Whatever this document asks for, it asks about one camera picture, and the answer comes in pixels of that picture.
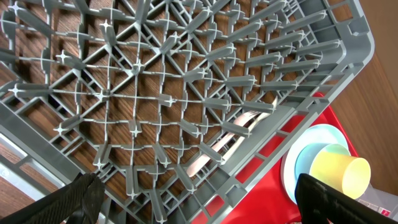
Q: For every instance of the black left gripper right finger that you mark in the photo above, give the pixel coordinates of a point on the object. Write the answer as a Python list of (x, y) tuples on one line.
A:
[(319, 203)]

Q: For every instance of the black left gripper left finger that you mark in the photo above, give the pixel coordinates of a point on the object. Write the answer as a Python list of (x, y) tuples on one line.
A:
[(78, 202)]

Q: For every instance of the yellow plastic cup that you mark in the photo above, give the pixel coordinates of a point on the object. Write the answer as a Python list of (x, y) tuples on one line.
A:
[(347, 174)]

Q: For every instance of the silver fork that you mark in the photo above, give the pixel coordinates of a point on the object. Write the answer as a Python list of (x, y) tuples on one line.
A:
[(203, 159)]

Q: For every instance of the grey dishwasher rack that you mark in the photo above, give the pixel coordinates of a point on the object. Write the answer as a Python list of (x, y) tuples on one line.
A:
[(136, 91)]

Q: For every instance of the small mint green bowl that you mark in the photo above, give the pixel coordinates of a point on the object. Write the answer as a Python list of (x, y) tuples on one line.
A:
[(310, 152)]

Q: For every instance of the red serving tray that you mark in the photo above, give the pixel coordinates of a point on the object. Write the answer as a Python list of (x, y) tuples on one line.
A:
[(268, 202)]

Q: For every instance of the clear plastic bin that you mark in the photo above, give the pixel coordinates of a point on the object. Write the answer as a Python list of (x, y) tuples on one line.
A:
[(380, 201)]

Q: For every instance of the light blue plate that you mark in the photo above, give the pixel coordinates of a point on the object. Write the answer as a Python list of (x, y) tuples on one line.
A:
[(319, 133)]

